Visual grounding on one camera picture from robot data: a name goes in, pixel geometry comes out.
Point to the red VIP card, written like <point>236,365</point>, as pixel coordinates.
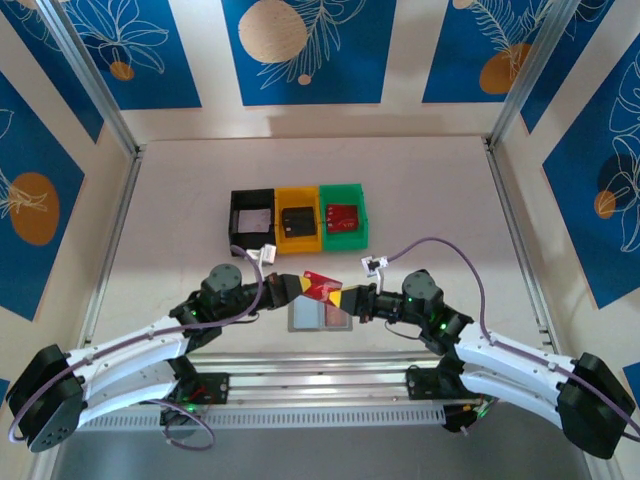
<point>322,287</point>

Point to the grey clear card holder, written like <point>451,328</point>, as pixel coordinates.
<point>305,317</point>

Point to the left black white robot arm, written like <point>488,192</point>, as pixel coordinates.
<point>45,400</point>

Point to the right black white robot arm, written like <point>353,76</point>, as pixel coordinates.
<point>595,405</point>

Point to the black card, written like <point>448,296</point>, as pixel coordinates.
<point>300,221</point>

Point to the white card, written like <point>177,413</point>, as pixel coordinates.
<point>255,221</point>

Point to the yellow plastic bin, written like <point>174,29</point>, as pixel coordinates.
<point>300,245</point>

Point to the black plastic bin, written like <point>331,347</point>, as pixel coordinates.
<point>252,247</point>

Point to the green plastic bin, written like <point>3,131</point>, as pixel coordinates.
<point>345,241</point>

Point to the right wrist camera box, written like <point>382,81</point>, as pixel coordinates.
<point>374,265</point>

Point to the aluminium mounting rail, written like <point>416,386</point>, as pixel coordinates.
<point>325,380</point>

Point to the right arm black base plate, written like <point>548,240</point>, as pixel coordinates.
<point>422,385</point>

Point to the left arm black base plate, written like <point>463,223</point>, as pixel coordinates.
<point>215,387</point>

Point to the aluminium table side rail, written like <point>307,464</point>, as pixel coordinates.
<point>507,200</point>
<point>119,220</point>

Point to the aluminium frame post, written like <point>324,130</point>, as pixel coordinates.
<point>98,85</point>
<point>530,75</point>

